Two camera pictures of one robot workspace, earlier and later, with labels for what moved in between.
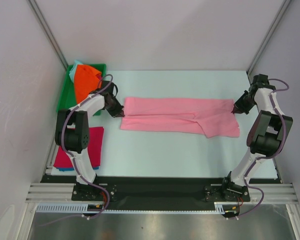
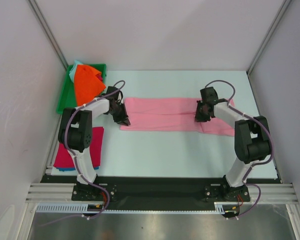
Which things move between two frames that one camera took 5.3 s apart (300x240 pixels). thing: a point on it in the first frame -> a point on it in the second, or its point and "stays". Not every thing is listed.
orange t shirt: (86, 79) stays
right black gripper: (241, 105) -> (201, 115)
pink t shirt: (216, 118) stays
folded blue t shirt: (67, 169) stays
